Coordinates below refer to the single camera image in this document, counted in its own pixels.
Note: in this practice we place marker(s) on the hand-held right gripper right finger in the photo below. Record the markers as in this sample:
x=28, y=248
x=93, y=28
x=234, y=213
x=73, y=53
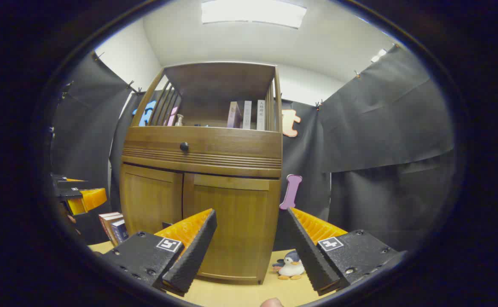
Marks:
x=306, y=251

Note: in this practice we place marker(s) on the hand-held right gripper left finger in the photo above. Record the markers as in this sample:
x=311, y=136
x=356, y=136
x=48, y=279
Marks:
x=193, y=251

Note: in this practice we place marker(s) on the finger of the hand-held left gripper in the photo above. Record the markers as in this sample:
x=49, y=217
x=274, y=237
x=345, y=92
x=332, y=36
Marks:
x=71, y=183
x=88, y=199

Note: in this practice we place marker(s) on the wooden cabinet door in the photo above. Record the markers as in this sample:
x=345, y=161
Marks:
x=244, y=221
x=150, y=200

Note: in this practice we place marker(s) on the wooden double-door shoe cabinet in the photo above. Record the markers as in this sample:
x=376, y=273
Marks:
x=223, y=83

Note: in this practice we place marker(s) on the wooden cabinet drawer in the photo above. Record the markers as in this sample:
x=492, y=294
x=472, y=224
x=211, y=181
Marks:
x=231, y=145

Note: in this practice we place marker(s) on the penguin plush toy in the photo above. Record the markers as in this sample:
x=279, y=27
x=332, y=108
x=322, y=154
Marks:
x=290, y=267

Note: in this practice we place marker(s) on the dark blue book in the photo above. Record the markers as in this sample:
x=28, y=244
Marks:
x=120, y=231

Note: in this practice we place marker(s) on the black round drawer knob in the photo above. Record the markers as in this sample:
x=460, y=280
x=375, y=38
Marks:
x=184, y=146

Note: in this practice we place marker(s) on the small pale bottle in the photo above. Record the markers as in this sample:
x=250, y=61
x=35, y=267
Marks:
x=179, y=120

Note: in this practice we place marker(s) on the mauve book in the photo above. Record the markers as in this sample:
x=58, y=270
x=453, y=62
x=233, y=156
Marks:
x=233, y=115

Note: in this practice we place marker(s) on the grey book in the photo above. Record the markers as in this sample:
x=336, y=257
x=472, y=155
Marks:
x=247, y=115

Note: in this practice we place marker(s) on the small ceiling light panel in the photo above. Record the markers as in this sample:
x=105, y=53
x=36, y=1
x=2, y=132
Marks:
x=378, y=55

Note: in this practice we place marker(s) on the large ceiling light panel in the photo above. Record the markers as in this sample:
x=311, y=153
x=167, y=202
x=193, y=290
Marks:
x=253, y=13

